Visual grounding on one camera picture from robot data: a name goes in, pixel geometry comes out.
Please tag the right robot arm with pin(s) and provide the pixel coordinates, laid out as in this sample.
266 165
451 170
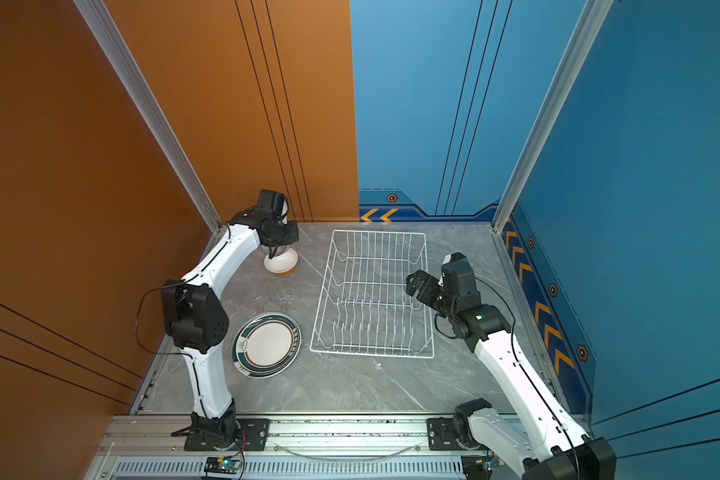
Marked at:
550 444

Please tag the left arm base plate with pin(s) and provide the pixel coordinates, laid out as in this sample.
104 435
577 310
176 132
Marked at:
248 434

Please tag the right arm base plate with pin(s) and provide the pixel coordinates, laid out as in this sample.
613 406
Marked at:
442 436

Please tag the orange bowl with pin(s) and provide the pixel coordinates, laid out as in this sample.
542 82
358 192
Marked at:
279 270

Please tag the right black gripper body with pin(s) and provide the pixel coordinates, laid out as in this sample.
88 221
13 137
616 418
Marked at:
432 294

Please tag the aluminium front rail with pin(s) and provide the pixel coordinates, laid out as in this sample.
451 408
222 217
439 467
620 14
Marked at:
353 446

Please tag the striped bowl white base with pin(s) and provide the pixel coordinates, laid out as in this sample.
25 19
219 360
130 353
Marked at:
287 257

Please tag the white wire dish rack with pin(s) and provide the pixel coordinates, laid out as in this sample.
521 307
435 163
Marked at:
363 308

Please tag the right small circuit board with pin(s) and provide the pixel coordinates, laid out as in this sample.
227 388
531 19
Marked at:
479 467

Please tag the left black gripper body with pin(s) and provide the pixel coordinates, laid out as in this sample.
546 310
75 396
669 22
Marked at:
285 234

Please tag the green red rimmed plate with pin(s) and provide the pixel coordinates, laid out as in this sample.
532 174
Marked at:
266 345

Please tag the green circuit board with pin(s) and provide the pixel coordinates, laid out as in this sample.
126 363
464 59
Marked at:
222 467

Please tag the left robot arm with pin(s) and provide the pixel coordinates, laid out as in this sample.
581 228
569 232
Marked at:
197 322

